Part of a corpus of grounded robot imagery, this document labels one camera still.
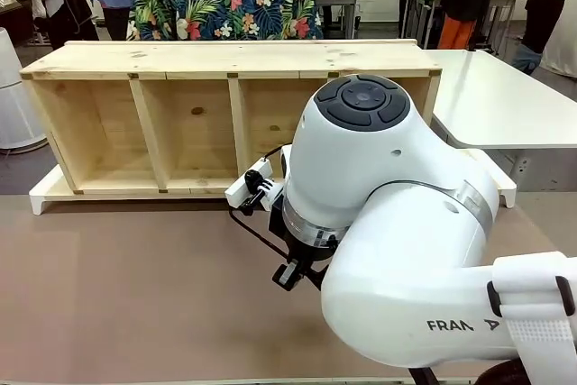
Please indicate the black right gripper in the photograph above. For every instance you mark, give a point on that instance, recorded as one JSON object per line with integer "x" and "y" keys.
{"x": 311, "y": 252}

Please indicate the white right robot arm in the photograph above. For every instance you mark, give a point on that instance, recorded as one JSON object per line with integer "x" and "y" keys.
{"x": 405, "y": 231}

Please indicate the pine wooden shelf unit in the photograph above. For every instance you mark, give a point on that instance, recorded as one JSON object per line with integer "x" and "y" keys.
{"x": 270, "y": 58}

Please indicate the white side table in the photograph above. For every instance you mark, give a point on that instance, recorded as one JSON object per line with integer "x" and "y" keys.
{"x": 496, "y": 101}

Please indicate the white air purifier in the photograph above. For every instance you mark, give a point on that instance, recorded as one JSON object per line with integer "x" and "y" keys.
{"x": 15, "y": 101}

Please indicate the person in black coat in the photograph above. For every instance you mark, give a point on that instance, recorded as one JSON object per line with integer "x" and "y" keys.
{"x": 58, "y": 20}

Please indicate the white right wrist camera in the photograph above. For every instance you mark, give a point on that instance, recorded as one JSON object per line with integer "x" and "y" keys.
{"x": 243, "y": 189}

